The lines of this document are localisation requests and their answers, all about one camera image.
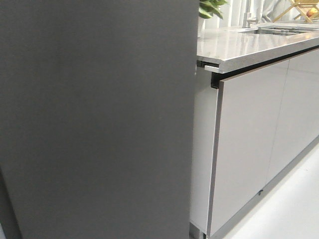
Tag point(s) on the grey cabinet door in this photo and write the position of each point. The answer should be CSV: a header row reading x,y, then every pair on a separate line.
x,y
248,110
298,122

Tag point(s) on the grey cabinet side panel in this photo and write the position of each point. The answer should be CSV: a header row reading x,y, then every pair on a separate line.
x,y
205,103

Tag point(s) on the stainless steel sink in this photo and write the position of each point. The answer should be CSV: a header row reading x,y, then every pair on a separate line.
x,y
280,30

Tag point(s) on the red yellow fruit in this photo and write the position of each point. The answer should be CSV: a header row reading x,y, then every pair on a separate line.
x,y
311,12

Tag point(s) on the green potted plant leaves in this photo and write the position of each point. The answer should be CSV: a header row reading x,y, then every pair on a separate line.
x,y
209,8

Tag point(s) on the left grey cabinet door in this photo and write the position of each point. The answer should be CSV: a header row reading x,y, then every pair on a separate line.
x,y
248,110

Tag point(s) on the grey stone countertop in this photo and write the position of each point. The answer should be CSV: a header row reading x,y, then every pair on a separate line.
x,y
225,50

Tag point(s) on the steel kitchen faucet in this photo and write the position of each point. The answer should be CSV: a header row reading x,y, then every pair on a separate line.
x,y
248,19

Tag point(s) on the dark grey fridge door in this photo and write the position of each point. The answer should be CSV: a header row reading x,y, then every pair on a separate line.
x,y
96,118

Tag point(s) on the yellow wooden rack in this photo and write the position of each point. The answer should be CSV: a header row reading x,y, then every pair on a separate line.
x,y
301,6

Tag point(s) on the right grey cabinet door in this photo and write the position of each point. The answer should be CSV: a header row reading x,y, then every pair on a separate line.
x,y
298,122

